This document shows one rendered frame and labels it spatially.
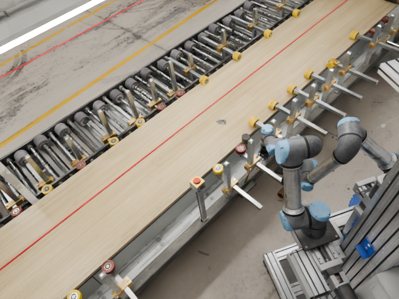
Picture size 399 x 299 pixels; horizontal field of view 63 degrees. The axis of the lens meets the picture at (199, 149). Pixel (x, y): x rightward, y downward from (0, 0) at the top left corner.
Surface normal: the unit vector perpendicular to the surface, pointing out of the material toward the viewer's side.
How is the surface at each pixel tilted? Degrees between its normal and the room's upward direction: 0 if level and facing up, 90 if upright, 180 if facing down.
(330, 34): 0
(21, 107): 0
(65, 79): 0
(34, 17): 61
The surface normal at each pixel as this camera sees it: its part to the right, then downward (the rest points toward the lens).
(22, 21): 0.56, 0.16
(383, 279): -0.10, -0.61
